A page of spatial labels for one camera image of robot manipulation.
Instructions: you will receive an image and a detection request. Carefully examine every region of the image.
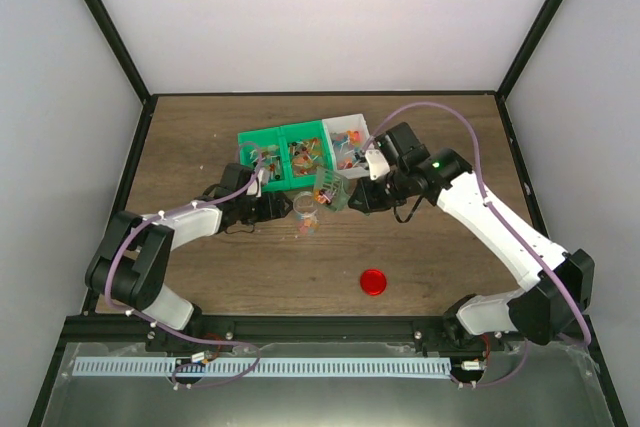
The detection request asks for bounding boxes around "clear plastic jar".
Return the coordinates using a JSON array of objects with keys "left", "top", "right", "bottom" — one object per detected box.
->
[{"left": 293, "top": 191, "right": 319, "bottom": 236}]

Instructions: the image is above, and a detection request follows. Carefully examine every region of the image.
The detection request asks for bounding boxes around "green plastic scoop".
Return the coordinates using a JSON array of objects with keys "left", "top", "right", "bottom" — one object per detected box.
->
[{"left": 312, "top": 167, "right": 352, "bottom": 212}]

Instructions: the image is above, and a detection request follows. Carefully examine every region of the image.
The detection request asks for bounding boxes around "green double candy bin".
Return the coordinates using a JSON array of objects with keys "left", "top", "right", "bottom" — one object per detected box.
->
[{"left": 237, "top": 120, "right": 335, "bottom": 192}]

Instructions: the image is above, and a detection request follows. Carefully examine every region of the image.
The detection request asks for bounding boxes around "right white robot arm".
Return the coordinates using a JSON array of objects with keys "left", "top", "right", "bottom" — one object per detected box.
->
[{"left": 348, "top": 122, "right": 595, "bottom": 350}]

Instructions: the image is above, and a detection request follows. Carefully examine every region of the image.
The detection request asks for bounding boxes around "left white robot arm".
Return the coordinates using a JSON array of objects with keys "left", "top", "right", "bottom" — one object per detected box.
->
[{"left": 85, "top": 163, "right": 293, "bottom": 351}]

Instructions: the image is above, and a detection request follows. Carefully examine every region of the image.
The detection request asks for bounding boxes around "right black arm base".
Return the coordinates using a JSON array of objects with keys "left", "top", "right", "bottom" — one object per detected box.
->
[{"left": 411, "top": 295, "right": 487, "bottom": 357}]

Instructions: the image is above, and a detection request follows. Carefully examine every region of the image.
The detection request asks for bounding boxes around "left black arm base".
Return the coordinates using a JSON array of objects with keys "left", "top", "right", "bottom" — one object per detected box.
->
[{"left": 146, "top": 316, "right": 232, "bottom": 355}]

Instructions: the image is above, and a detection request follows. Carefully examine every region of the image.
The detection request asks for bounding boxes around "red jar lid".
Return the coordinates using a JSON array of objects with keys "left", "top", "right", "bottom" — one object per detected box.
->
[{"left": 359, "top": 269, "right": 387, "bottom": 296}]

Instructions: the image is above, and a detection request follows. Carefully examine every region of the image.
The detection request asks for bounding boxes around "black aluminium front beam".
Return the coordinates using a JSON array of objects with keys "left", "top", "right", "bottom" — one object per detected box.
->
[{"left": 64, "top": 314, "right": 591, "bottom": 346}]

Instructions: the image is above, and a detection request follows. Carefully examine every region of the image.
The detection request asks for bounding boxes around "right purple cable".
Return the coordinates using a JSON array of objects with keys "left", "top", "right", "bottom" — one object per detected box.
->
[{"left": 360, "top": 101, "right": 594, "bottom": 390}]

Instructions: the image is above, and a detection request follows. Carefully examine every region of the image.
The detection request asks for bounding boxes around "light blue slotted rail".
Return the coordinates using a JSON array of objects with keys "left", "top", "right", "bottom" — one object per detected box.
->
[{"left": 72, "top": 357, "right": 451, "bottom": 379}]

